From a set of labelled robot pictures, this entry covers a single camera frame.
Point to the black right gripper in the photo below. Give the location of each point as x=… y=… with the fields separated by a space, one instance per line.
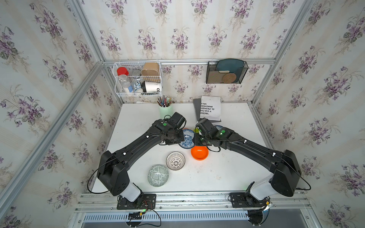
x=196 y=142

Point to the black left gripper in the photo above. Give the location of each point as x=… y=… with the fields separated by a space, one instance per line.
x=181 y=134

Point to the dark rimmed blue floral bowl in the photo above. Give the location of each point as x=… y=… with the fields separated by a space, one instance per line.
x=188 y=142

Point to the plain orange bowl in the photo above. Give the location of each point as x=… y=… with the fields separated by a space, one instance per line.
x=199 y=153

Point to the brown white patterned bowl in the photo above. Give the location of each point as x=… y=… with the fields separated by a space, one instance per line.
x=175 y=161

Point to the lime green bowl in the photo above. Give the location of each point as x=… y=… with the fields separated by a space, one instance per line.
x=196 y=130

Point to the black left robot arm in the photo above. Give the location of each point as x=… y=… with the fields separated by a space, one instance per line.
x=113 y=167

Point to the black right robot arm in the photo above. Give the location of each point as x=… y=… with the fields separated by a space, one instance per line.
x=283 y=166

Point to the mint green pen cup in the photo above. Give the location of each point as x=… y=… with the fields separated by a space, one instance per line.
x=166 y=111

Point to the white book black lettering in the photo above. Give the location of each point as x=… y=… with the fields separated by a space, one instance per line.
x=210 y=108

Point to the pens in cup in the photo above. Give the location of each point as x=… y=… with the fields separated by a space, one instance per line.
x=164 y=101

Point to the grey book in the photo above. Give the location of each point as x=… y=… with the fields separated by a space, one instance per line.
x=197 y=108

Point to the green grey patterned bowl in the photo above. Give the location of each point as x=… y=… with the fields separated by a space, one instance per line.
x=158 y=175

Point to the white black cylinder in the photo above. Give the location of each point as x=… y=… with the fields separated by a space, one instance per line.
x=151 y=87

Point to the round cork coaster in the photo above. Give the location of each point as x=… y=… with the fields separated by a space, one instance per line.
x=229 y=78

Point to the clear plastic bottle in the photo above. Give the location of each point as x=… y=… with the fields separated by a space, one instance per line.
x=125 y=83

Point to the teal plate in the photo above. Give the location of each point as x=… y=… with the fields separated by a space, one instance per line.
x=235 y=66

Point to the red lid jar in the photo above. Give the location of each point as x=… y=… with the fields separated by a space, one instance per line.
x=122 y=71

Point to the white ribbed vent strip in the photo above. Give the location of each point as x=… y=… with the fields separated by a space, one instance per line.
x=166 y=216

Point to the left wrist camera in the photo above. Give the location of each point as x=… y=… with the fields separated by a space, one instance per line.
x=177 y=120

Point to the black mesh wall holder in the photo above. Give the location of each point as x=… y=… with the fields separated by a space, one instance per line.
x=213 y=76

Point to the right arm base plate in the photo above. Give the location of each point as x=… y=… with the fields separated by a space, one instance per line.
x=246 y=200

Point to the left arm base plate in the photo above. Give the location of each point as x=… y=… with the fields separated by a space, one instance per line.
x=144 y=201

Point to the white wire basket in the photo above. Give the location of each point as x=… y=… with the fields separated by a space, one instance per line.
x=136 y=79

